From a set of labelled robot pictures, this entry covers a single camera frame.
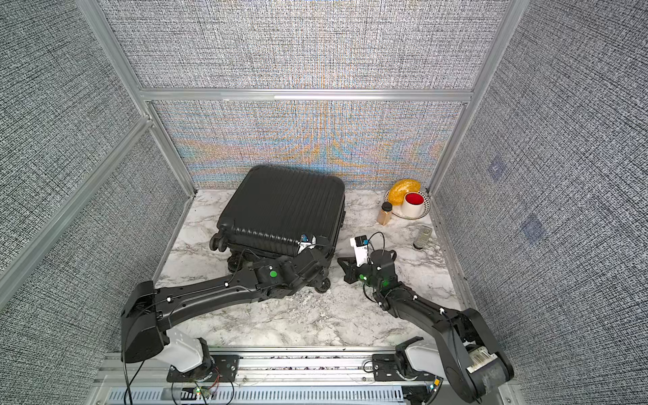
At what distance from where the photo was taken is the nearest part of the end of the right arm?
667 mm

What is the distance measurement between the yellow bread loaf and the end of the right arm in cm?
43

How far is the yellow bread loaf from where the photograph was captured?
1116 mm
